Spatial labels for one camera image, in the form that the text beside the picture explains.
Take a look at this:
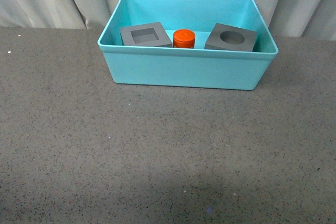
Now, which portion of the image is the orange cylinder with white numbers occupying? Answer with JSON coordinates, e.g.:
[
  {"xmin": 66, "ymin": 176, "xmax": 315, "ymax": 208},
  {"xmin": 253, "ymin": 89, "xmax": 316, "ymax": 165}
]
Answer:
[{"xmin": 173, "ymin": 29, "xmax": 196, "ymax": 49}]

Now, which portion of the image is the gray cube with round recess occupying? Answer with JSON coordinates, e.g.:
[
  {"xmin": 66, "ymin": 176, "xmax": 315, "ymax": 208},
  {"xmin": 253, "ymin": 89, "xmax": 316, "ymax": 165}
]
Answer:
[{"xmin": 204, "ymin": 23, "xmax": 257, "ymax": 52}]

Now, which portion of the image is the gray cube with square recess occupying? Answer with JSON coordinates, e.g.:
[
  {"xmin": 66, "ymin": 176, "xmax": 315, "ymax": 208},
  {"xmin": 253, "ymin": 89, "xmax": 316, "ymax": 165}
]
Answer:
[{"xmin": 120, "ymin": 22, "xmax": 173, "ymax": 47}]

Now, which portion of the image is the light blue plastic box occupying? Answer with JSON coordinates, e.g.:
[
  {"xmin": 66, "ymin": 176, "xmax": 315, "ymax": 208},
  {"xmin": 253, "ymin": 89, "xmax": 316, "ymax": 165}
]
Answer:
[{"xmin": 98, "ymin": 0, "xmax": 278, "ymax": 90}]

